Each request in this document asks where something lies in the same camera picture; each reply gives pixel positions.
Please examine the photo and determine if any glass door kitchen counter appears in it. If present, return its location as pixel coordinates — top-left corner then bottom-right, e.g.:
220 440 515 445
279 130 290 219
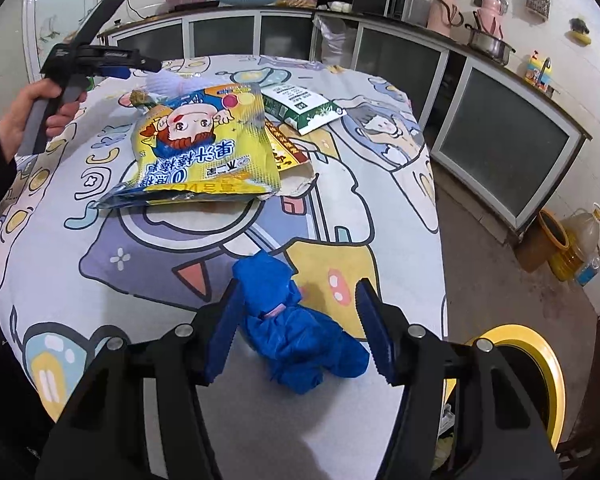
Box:
97 5 593 246

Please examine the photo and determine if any blue glove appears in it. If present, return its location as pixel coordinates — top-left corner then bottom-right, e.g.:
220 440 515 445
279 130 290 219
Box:
231 251 371 395

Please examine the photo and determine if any large oil jug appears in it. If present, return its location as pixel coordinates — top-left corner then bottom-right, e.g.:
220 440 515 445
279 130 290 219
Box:
550 203 600 282

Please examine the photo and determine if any clear bottle blue label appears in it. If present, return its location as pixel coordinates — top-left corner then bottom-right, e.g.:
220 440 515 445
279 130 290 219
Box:
575 247 600 288

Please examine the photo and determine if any yellow red carton box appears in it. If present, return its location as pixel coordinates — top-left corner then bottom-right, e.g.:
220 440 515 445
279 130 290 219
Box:
265 122 317 202

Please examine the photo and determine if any white printed fridge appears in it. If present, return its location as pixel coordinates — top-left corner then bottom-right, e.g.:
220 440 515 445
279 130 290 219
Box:
22 0 103 86

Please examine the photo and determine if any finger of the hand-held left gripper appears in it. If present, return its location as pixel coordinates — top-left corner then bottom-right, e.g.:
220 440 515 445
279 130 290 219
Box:
94 62 132 81
77 44 162 74

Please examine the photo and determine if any steel pot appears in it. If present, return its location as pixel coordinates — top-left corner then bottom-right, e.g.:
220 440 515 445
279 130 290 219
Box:
464 27 516 66

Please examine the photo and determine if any pink thermos flask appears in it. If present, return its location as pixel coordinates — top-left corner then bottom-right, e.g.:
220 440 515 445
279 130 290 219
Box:
426 0 465 38

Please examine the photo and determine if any person's left hand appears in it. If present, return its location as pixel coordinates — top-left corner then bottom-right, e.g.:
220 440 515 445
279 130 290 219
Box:
0 80 88 162

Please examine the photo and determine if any white glove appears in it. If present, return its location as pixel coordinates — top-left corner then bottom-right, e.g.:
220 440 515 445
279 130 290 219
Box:
140 71 216 98

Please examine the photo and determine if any yellow cartoon snack bag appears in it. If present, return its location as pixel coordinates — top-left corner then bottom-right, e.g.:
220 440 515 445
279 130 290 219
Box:
94 81 282 209

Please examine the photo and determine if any brown plastic bucket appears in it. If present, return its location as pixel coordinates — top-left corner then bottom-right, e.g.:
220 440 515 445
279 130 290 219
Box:
516 208 571 273

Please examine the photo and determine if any pink thermos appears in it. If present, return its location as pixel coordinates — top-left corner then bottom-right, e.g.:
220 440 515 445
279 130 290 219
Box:
472 0 506 43

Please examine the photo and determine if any cartoon printed tablecloth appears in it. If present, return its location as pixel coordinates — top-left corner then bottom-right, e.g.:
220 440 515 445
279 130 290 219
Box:
0 54 441 480

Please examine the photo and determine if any colourful plastic sink rack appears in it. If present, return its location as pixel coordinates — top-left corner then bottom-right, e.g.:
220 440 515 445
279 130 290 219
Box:
525 50 561 93

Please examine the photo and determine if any microwave oven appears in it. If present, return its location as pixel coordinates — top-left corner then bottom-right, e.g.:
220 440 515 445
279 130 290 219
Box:
352 0 431 23

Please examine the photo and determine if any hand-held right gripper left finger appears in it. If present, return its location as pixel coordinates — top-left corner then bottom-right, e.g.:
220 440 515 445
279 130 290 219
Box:
35 277 251 480

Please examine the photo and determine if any green white carton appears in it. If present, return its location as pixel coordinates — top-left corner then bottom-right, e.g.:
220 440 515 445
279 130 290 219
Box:
260 82 347 136

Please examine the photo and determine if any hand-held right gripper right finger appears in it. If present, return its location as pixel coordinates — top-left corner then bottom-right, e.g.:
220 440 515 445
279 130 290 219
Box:
354 279 563 480

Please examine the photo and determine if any clear plastic bag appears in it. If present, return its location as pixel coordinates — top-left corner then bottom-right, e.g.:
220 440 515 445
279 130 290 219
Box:
312 14 358 68

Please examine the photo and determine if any yellow rimmed black bin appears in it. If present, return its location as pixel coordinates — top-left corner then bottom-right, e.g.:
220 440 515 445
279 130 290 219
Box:
432 324 567 471

